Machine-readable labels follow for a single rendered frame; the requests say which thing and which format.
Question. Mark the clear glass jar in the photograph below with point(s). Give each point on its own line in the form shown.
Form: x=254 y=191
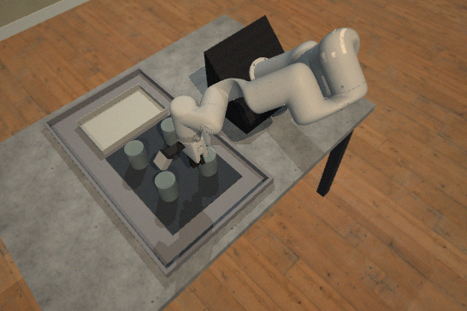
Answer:
x=136 y=154
x=167 y=186
x=168 y=131
x=210 y=166

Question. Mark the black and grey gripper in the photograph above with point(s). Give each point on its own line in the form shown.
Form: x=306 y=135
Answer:
x=195 y=152

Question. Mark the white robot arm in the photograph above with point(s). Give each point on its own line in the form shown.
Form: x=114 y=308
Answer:
x=279 y=81

